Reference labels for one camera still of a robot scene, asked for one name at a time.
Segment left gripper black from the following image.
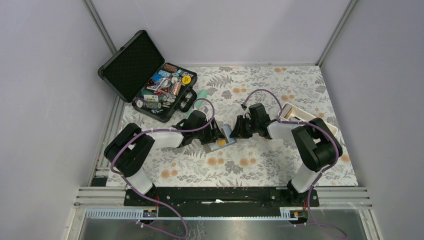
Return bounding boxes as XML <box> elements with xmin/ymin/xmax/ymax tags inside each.
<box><xmin>193</xmin><ymin>118</ymin><xmax>225</xmax><ymax>145</ymax></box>

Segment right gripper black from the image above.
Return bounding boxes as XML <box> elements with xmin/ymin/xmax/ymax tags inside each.
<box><xmin>229</xmin><ymin>115</ymin><xmax>260</xmax><ymax>139</ymax></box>

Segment taupe leather card holder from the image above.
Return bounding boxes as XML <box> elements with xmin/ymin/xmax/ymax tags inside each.
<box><xmin>203</xmin><ymin>124</ymin><xmax>237</xmax><ymax>154</ymax></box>

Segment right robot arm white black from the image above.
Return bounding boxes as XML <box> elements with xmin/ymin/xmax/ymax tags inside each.
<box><xmin>230</xmin><ymin>103</ymin><xmax>343</xmax><ymax>206</ymax></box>

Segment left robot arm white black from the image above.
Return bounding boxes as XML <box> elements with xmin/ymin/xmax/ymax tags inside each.
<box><xmin>103</xmin><ymin>110</ymin><xmax>225</xmax><ymax>206</ymax></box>

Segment playing card deck box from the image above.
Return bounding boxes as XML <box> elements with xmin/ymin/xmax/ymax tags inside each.
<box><xmin>143</xmin><ymin>94</ymin><xmax>160</xmax><ymax>102</ymax></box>

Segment floral patterned table mat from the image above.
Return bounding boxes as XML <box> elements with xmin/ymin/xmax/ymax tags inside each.
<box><xmin>105</xmin><ymin>65</ymin><xmax>359</xmax><ymax>188</ymax></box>

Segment mint green tube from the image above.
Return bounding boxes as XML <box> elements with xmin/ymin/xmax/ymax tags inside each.
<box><xmin>185</xmin><ymin>89</ymin><xmax>209</xmax><ymax>119</ymax></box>

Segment white rectangular tray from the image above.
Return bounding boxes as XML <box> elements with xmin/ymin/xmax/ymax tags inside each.
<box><xmin>279</xmin><ymin>101</ymin><xmax>339</xmax><ymax>137</ymax></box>

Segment yellow poker chip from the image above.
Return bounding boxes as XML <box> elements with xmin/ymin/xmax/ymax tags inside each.
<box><xmin>181</xmin><ymin>75</ymin><xmax>192</xmax><ymax>85</ymax></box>

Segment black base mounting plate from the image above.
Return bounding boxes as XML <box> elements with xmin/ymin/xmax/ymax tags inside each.
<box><xmin>123</xmin><ymin>187</ymin><xmax>320</xmax><ymax>218</ymax></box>

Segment black poker chip case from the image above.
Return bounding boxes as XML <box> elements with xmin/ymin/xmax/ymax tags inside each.
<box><xmin>97</xmin><ymin>30</ymin><xmax>198</xmax><ymax>123</ymax></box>

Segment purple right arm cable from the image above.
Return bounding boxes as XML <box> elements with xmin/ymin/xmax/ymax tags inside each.
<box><xmin>241</xmin><ymin>88</ymin><xmax>349</xmax><ymax>240</ymax></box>

